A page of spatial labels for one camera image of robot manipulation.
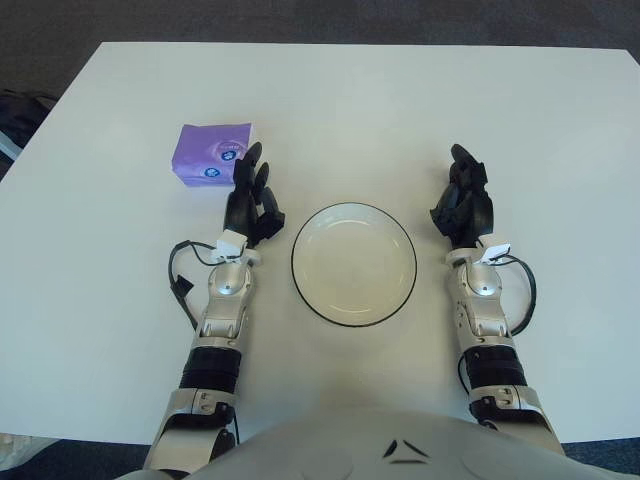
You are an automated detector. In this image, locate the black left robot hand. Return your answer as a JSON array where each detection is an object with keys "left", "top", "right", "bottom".
[{"left": 222, "top": 141, "right": 288, "bottom": 249}]

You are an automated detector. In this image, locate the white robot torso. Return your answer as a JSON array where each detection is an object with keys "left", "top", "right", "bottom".
[{"left": 189, "top": 401, "right": 640, "bottom": 480}]

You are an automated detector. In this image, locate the purple tissue paper pack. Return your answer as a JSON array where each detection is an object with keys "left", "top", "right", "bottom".
[{"left": 170, "top": 121, "right": 256, "bottom": 189}]

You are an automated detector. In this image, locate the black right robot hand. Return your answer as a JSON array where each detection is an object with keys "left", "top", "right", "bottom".
[{"left": 428, "top": 143, "right": 496, "bottom": 250}]

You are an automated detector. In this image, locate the black bag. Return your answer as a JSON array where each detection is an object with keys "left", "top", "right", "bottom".
[{"left": 0, "top": 89, "right": 57, "bottom": 167}]

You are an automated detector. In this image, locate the white plate with black rim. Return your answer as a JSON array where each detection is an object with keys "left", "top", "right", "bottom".
[{"left": 290, "top": 201, "right": 419, "bottom": 330}]

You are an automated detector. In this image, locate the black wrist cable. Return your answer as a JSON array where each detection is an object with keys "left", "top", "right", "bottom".
[
  {"left": 492, "top": 247, "right": 538, "bottom": 335},
  {"left": 168, "top": 239, "right": 236, "bottom": 332}
]

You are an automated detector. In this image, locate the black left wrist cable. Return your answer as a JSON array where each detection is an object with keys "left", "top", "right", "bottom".
[{"left": 168, "top": 239, "right": 236, "bottom": 332}]

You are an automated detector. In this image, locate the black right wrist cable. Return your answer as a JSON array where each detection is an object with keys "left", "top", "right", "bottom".
[{"left": 492, "top": 247, "right": 538, "bottom": 335}]

